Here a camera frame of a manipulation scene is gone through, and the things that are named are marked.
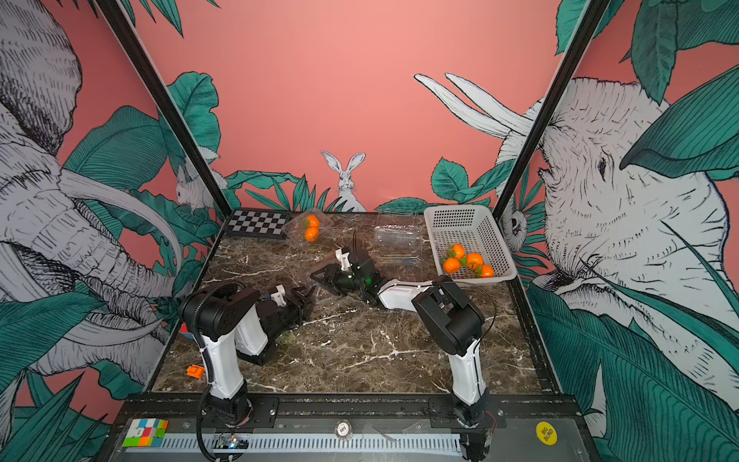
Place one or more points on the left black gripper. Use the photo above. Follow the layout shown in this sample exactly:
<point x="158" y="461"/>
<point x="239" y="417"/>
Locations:
<point x="301" y="305"/>

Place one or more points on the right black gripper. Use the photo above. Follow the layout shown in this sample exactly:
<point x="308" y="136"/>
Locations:
<point x="335" y="277"/>

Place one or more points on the clear clamshell container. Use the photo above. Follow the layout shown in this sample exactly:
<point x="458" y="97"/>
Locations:
<point x="322" y="279"/>
<point x="399" y="232"/>
<point x="295" y="228"/>
<point x="402" y="264"/>

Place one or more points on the orange container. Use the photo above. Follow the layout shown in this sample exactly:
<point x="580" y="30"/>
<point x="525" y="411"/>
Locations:
<point x="311" y="234"/>
<point x="457" y="251"/>
<point x="485" y="271"/>

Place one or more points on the orange with leaf centre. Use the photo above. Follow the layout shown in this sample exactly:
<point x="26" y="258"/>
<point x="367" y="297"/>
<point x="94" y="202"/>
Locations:
<point x="474" y="261"/>

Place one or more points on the white perforated plastic basket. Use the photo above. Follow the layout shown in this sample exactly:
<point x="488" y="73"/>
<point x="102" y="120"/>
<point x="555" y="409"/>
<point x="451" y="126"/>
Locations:
<point x="474" y="227"/>

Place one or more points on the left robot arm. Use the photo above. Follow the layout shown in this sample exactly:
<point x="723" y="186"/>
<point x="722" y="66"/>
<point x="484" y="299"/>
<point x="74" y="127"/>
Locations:
<point x="231" y="322"/>

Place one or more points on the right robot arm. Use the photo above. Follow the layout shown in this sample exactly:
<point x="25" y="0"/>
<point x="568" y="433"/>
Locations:
<point x="452" y="319"/>

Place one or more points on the black white checkerboard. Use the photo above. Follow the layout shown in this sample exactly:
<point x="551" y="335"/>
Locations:
<point x="258" y="223"/>

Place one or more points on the small orange block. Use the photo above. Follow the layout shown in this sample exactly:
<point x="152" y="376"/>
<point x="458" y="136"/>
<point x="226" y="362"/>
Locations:
<point x="195" y="371"/>

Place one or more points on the colourful rubik cube front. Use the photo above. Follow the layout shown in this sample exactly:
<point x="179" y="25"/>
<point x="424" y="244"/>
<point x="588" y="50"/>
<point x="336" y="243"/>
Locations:
<point x="146" y="433"/>

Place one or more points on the yellow round sticker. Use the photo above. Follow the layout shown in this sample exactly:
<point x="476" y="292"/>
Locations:
<point x="546" y="433"/>

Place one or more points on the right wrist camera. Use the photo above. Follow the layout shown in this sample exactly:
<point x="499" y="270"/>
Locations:
<point x="342" y="255"/>

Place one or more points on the white slotted cable duct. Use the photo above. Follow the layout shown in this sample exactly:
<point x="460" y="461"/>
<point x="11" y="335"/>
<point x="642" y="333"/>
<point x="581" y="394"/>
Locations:
<point x="290" y="443"/>

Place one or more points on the black front rail frame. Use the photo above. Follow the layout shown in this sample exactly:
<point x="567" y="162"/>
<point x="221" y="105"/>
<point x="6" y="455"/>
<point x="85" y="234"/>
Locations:
<point x="507" y="431"/>

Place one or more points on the left black frame post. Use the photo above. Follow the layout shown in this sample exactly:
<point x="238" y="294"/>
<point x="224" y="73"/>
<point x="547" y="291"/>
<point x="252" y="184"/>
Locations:
<point x="129" y="40"/>

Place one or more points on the black frame post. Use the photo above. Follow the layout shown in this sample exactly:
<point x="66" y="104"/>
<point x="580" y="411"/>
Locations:
<point x="587" y="25"/>
<point x="129" y="40"/>

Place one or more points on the right black frame post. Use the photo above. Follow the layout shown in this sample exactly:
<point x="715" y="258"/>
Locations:
<point x="587" y="25"/>

